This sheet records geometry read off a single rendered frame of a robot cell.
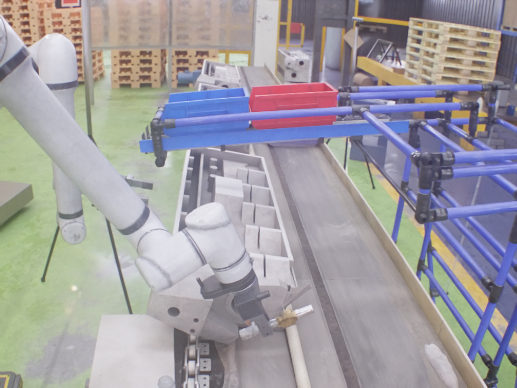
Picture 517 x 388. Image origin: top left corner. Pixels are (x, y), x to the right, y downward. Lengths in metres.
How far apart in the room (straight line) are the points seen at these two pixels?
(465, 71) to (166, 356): 6.32
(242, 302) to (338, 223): 1.10
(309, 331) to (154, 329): 0.46
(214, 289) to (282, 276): 0.34
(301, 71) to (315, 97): 5.44
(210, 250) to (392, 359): 0.68
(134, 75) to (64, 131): 7.95
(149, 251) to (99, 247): 2.37
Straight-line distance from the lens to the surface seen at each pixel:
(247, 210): 1.60
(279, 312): 1.08
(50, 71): 1.37
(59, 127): 0.88
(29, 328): 2.68
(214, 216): 0.90
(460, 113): 6.10
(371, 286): 1.63
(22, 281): 3.08
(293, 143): 2.95
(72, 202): 1.50
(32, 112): 0.87
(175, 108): 1.54
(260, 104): 1.54
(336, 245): 1.84
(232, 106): 1.54
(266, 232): 1.47
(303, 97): 1.56
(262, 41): 7.22
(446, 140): 1.73
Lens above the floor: 1.66
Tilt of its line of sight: 24 degrees down
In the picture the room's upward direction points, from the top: 3 degrees clockwise
